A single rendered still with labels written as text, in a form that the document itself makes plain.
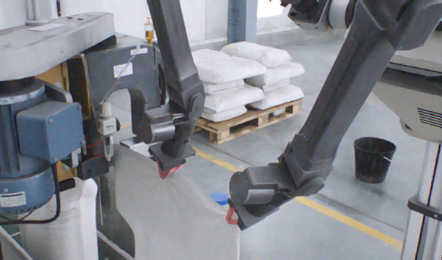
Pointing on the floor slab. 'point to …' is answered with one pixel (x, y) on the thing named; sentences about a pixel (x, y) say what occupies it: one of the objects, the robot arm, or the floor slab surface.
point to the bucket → (373, 158)
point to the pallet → (220, 131)
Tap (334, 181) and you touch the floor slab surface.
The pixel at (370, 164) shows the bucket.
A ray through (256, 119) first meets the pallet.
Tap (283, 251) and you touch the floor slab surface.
